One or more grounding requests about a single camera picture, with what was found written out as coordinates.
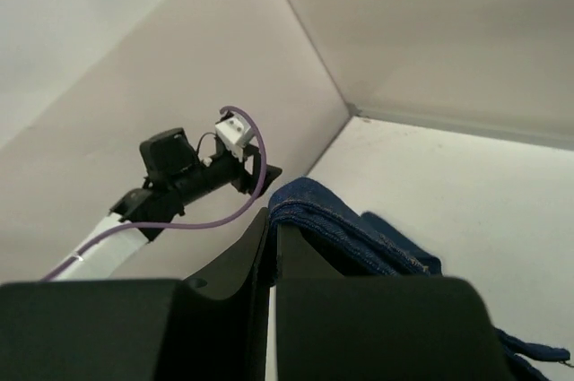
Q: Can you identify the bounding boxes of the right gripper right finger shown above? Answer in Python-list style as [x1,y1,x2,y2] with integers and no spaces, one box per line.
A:
[275,226,512,380]

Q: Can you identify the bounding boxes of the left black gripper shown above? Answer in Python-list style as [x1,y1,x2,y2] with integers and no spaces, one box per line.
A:
[201,134,283,195]

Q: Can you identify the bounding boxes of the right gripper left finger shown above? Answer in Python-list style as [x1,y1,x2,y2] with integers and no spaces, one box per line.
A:
[1,209,269,380]

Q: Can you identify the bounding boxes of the dark blue denim trousers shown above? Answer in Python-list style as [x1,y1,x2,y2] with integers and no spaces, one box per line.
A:
[268,178,570,380]

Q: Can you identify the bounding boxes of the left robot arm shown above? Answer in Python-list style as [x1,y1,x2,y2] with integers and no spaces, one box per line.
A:
[44,127,283,281]

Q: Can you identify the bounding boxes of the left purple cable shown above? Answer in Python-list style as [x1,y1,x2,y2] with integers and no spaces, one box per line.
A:
[39,105,269,282]

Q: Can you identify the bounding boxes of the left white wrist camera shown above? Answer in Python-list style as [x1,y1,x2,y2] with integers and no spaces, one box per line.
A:
[215,113,255,160]

